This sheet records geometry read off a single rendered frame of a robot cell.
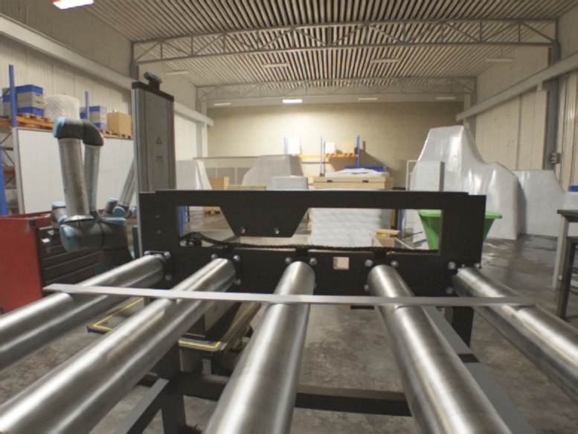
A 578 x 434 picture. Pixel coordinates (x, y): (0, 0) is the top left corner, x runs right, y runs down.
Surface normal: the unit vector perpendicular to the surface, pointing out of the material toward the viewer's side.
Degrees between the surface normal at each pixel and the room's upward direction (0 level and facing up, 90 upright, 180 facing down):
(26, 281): 90
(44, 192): 90
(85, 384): 48
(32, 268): 90
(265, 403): 25
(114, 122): 90
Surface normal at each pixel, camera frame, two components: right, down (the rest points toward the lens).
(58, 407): 0.73, -0.65
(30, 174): 0.84, 0.07
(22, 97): -0.14, 0.12
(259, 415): 0.42, -0.89
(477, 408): 0.05, -0.99
